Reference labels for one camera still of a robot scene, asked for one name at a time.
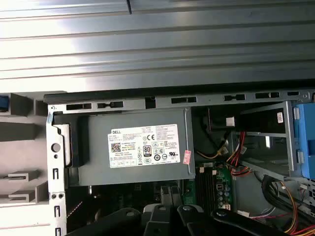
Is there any open black PC case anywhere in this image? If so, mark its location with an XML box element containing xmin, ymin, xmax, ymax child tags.
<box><xmin>43</xmin><ymin>83</ymin><xmax>315</xmax><ymax>236</ymax></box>

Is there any multicolour wire bundle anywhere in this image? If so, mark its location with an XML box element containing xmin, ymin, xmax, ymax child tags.
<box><xmin>225</xmin><ymin>130</ymin><xmax>315</xmax><ymax>236</ymax></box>

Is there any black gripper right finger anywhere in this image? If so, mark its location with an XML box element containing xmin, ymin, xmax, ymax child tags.
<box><xmin>171</xmin><ymin>186</ymin><xmax>292</xmax><ymax>236</ymax></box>

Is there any red black fan wire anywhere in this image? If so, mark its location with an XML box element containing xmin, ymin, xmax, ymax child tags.
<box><xmin>66</xmin><ymin>201</ymin><xmax>84</xmax><ymax>219</ymax></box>

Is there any silver optical drive cage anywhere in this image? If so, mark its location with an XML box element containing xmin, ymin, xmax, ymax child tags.
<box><xmin>228</xmin><ymin>100</ymin><xmax>296</xmax><ymax>177</ymax></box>

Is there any blue plastic drive bracket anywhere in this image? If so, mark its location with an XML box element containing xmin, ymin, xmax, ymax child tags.
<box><xmin>292</xmin><ymin>103</ymin><xmax>315</xmax><ymax>180</ymax></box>

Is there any grey power supply unit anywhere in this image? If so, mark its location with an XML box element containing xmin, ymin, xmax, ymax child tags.
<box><xmin>53</xmin><ymin>108</ymin><xmax>196</xmax><ymax>186</ymax></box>

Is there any black RAM slot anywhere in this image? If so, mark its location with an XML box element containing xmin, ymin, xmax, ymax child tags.
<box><xmin>201</xmin><ymin>167</ymin><xmax>207</xmax><ymax>211</ymax></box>
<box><xmin>205</xmin><ymin>167</ymin><xmax>211</xmax><ymax>211</ymax></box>
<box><xmin>210</xmin><ymin>167</ymin><xmax>216</xmax><ymax>211</ymax></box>

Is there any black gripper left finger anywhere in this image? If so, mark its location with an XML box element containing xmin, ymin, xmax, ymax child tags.
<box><xmin>65</xmin><ymin>186</ymin><xmax>182</xmax><ymax>236</ymax></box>

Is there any grey parts rack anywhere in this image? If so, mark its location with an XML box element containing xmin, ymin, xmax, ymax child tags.
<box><xmin>0</xmin><ymin>90</ymin><xmax>67</xmax><ymax>209</ymax></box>

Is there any yellow black wire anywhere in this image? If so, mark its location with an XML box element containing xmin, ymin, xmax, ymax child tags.
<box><xmin>195</xmin><ymin>144</ymin><xmax>228</xmax><ymax>160</ymax></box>

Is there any green motherboard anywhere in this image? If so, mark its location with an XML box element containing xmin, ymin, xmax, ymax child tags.
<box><xmin>67</xmin><ymin>161</ymin><xmax>238</xmax><ymax>236</ymax></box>

